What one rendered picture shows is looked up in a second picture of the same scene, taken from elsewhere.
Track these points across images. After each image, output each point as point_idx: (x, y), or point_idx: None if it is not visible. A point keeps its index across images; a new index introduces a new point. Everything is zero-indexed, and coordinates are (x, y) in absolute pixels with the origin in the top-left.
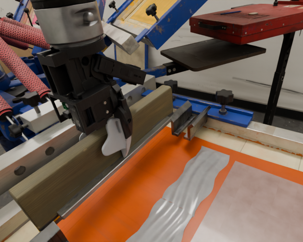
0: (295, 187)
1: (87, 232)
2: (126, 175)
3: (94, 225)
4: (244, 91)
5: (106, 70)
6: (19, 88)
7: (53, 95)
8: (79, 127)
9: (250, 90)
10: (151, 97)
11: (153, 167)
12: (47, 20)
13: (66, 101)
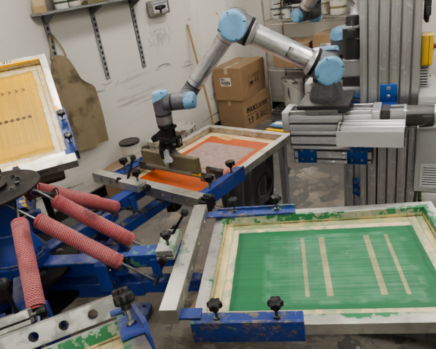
0: (188, 154)
1: (196, 183)
2: (172, 181)
3: (194, 183)
4: None
5: None
6: (42, 238)
7: (173, 139)
8: (179, 145)
9: None
10: (152, 149)
11: (169, 176)
12: (171, 117)
13: (178, 136)
